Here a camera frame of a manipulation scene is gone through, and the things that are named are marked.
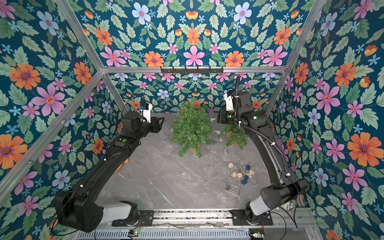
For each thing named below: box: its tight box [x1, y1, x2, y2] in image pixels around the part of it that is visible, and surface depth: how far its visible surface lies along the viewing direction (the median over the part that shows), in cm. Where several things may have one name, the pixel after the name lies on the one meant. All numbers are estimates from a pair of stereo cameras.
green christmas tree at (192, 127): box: [169, 98, 214, 158], surface depth 80 cm
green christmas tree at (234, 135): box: [218, 123, 248, 150], surface depth 92 cm
